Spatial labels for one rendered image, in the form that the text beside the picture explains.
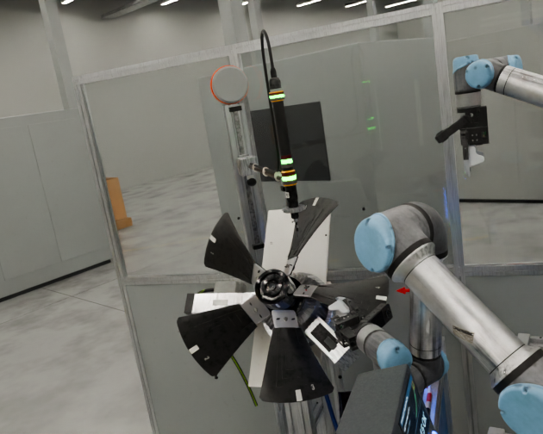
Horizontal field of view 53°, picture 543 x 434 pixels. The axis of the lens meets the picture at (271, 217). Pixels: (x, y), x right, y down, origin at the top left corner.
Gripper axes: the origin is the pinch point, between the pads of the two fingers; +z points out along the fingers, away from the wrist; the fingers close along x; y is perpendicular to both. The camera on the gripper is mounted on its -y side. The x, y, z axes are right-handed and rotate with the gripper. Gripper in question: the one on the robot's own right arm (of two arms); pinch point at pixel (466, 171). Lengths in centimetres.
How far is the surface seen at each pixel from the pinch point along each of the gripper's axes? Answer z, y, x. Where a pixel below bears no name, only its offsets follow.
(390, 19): -54, -25, 45
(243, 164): -8, -85, 21
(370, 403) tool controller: 24, -17, -95
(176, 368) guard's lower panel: 101, -156, 45
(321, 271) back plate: 32, -53, 1
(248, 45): -55, -85, 46
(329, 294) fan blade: 30, -42, -27
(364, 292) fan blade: 30, -32, -25
